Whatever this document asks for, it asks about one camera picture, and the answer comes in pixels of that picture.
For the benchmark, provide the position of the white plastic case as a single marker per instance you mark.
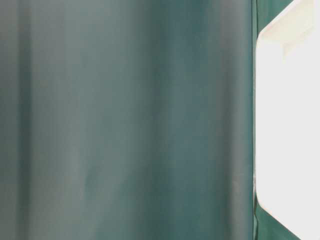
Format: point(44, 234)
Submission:
point(287, 120)

